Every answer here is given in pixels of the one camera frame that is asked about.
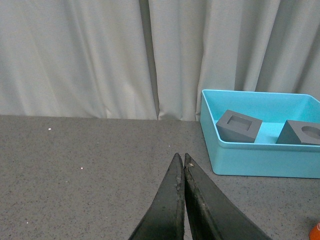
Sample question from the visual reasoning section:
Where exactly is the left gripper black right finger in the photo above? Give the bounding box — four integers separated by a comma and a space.
183, 152, 273, 240

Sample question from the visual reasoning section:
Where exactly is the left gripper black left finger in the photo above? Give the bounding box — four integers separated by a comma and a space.
129, 153, 185, 240

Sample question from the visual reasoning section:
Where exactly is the gray cube square hole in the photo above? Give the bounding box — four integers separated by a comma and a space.
216, 109, 263, 143

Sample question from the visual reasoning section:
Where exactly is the orange cylinder part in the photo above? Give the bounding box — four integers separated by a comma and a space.
309, 222, 320, 240

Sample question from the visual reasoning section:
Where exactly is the gray cube round hole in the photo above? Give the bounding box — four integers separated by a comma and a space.
276, 120, 320, 146

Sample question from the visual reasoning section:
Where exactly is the blue plastic box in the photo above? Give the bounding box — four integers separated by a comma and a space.
200, 89, 320, 179

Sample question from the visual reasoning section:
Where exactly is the white curtain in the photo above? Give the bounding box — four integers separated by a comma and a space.
0, 0, 320, 121

